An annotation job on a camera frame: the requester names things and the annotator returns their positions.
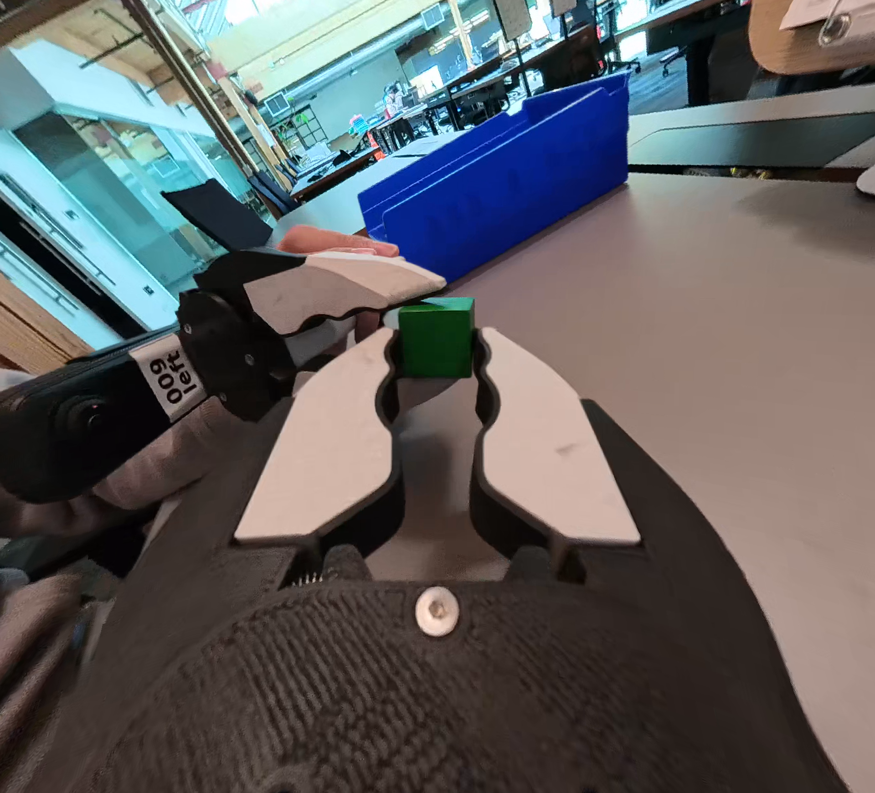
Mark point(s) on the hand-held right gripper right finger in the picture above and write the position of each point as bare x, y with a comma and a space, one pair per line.
554, 458

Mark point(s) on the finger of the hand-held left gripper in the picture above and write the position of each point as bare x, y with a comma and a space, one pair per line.
389, 277
301, 301

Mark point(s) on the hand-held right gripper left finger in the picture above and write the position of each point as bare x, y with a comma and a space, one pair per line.
321, 458

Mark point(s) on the wooden document stand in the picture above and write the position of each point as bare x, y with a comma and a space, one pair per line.
800, 20

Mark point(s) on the person's left hand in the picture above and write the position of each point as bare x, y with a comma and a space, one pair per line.
335, 239

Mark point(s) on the grey desk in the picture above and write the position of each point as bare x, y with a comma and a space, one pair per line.
718, 362

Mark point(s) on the blue plastic bin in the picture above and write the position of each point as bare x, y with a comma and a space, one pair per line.
506, 191

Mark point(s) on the person's grey hoodie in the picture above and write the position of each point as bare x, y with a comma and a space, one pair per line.
41, 636

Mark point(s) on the orange traffic cone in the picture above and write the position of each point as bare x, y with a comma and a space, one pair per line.
375, 142

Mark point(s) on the green wooden cube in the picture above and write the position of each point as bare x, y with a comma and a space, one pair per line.
436, 338

